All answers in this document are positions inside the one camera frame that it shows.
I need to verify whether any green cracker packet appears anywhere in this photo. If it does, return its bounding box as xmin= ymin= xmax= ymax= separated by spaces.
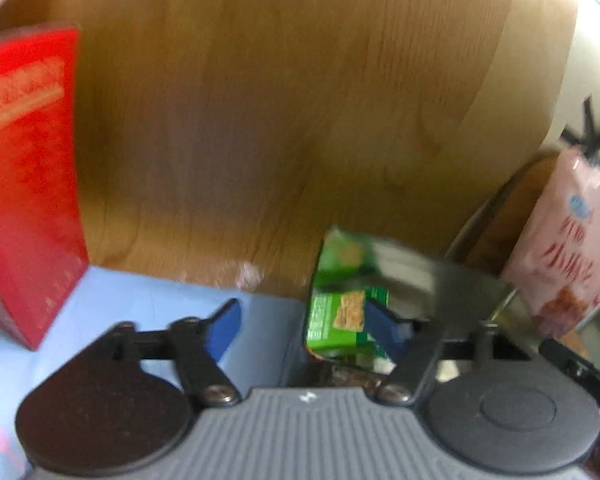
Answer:
xmin=305 ymin=287 xmax=398 ymax=373
xmin=312 ymin=227 xmax=387 ymax=290

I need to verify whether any pink snack packet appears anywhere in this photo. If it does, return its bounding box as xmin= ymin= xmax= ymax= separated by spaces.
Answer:
xmin=500 ymin=147 xmax=600 ymax=338

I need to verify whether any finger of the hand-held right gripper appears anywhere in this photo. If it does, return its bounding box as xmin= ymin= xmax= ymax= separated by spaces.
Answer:
xmin=537 ymin=337 xmax=600 ymax=406

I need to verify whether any red gift box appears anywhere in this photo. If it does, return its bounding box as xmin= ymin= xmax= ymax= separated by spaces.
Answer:
xmin=0 ymin=24 xmax=90 ymax=351

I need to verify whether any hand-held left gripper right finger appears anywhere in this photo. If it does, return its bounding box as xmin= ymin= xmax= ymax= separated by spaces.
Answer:
xmin=364 ymin=299 xmax=536 ymax=406

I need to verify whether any white cushion with black marks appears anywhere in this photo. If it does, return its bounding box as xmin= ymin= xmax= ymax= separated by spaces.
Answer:
xmin=542 ymin=0 xmax=600 ymax=173

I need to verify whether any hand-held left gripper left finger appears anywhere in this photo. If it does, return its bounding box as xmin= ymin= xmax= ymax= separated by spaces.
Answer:
xmin=107 ymin=299 xmax=243 ymax=408

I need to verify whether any wooden headboard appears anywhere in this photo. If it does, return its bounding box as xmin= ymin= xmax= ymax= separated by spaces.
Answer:
xmin=0 ymin=0 xmax=581 ymax=303

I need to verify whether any black box with sheep print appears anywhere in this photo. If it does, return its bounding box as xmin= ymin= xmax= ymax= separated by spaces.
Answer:
xmin=287 ymin=152 xmax=581 ymax=396

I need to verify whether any printed blanket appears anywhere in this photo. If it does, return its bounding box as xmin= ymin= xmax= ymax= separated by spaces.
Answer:
xmin=0 ymin=260 xmax=311 ymax=480

